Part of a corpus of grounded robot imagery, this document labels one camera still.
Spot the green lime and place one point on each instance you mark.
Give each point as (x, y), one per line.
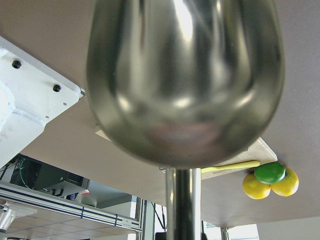
(270, 173)

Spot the yellow plastic knife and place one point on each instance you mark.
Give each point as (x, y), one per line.
(238, 165)

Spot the yellow lemon near edge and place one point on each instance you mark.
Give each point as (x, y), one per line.
(254, 188)

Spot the yellow lemon beside lime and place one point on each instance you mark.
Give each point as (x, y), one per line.
(288, 185)

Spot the bamboo cutting board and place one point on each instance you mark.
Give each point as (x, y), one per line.
(257, 151)

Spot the silver metal ice scoop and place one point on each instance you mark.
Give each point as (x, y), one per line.
(184, 84)

